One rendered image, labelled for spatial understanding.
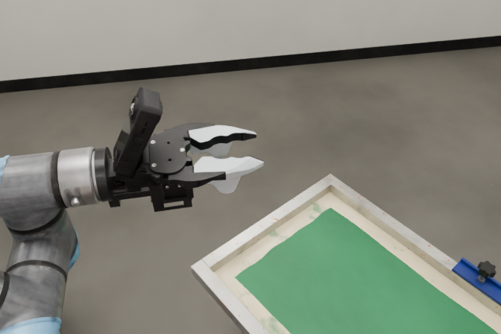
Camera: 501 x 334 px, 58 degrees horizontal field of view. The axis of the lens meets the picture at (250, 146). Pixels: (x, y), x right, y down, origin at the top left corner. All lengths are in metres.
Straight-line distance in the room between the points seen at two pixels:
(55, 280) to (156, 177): 0.18
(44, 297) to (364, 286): 0.94
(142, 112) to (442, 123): 3.30
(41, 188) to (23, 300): 0.13
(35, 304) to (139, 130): 0.23
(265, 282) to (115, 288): 1.35
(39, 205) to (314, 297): 0.87
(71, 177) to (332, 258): 0.95
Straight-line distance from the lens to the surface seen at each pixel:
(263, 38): 3.96
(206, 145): 0.61
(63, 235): 0.68
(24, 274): 0.63
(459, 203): 3.09
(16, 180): 0.61
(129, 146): 0.56
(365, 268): 1.39
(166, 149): 0.59
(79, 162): 0.60
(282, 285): 1.32
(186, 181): 0.56
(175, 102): 3.69
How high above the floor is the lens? 2.07
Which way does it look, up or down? 40 degrees down
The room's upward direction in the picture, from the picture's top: straight up
